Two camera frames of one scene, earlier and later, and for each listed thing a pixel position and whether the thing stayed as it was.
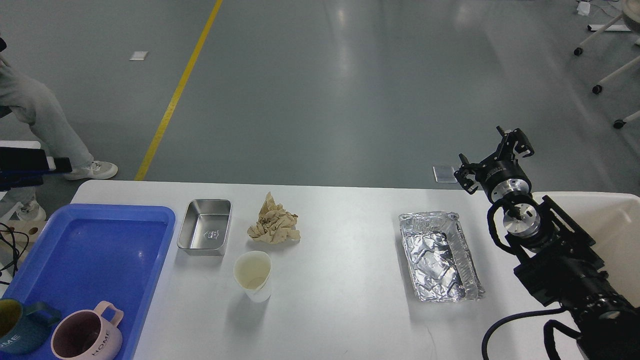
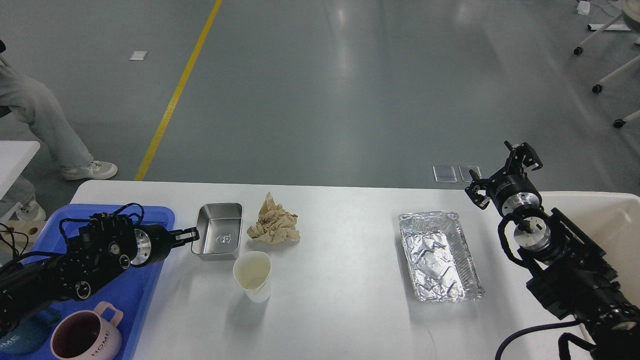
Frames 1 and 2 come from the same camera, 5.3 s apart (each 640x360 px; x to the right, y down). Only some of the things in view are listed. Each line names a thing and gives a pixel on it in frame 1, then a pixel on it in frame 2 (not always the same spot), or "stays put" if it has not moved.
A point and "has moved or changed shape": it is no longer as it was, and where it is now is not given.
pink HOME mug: x=84 y=334 stays put
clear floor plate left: x=444 y=174 stays put
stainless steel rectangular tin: x=204 y=228 has moved or changed shape
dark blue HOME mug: x=22 y=330 stays put
